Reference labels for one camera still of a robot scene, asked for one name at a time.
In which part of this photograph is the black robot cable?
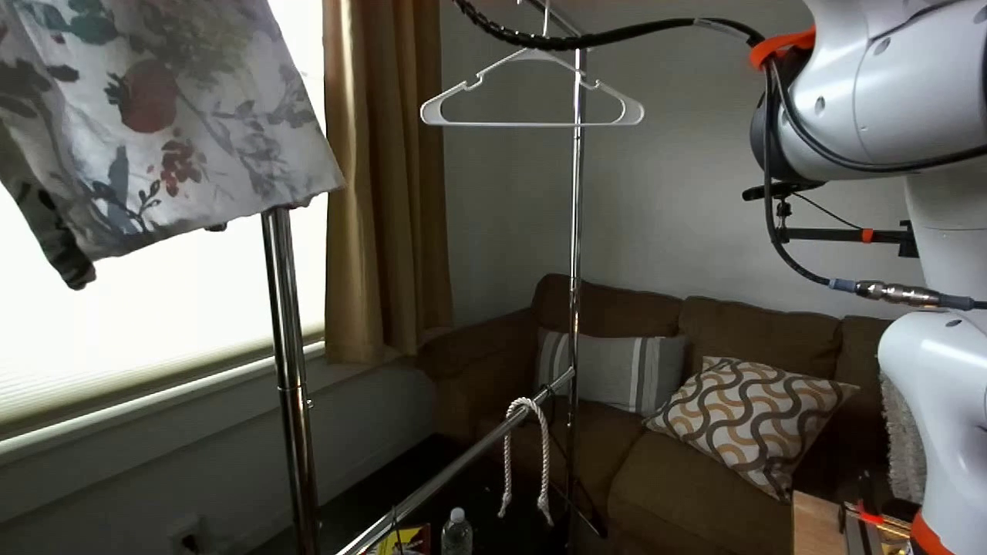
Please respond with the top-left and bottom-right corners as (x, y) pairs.
(450, 0), (987, 316)

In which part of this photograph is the plastic water bottle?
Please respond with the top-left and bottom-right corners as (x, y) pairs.
(441, 508), (473, 555)

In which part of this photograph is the brown sofa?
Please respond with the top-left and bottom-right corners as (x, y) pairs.
(420, 273), (900, 555)

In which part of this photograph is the chrome clothing rack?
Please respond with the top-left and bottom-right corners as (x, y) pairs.
(262, 0), (591, 555)

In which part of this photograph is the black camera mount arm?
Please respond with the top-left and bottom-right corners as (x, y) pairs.
(771, 189), (920, 259)

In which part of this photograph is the patterned beige cushion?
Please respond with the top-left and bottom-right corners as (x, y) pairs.
(647, 354), (853, 498)

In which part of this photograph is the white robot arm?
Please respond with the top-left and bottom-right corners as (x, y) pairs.
(750, 0), (987, 555)

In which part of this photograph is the fuzzy white cushion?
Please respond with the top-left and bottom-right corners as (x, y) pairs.
(879, 376), (926, 503)

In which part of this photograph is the floral white clothing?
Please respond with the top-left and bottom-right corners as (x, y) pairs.
(0, 0), (343, 289)

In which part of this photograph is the brown curtain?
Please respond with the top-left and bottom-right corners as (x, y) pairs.
(322, 0), (452, 365)

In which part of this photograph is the white plastic hanger top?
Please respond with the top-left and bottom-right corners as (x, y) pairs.
(420, 17), (646, 128)

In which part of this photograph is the striped grey cushion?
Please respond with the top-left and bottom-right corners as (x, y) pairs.
(577, 335), (689, 416)

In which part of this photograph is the white hanger on lower rail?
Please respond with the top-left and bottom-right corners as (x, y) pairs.
(498, 398), (554, 527)

